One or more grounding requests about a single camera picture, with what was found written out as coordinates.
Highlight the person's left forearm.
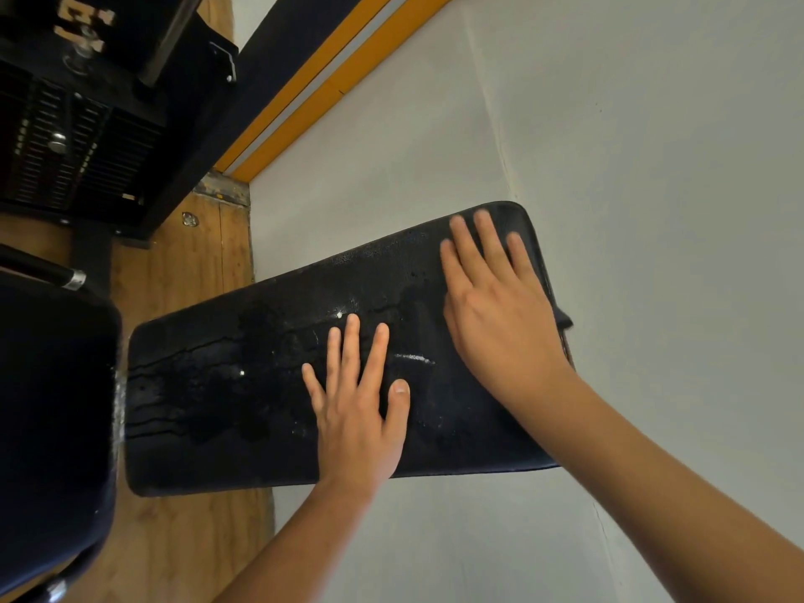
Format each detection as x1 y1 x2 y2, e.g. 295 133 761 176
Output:
214 477 384 603

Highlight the person's right forearm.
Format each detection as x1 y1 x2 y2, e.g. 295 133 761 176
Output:
528 376 804 603

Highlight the person's left hand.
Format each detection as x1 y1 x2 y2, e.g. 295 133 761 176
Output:
300 313 412 497

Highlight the person's right hand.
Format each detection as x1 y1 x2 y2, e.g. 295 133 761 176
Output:
438 209 580 415

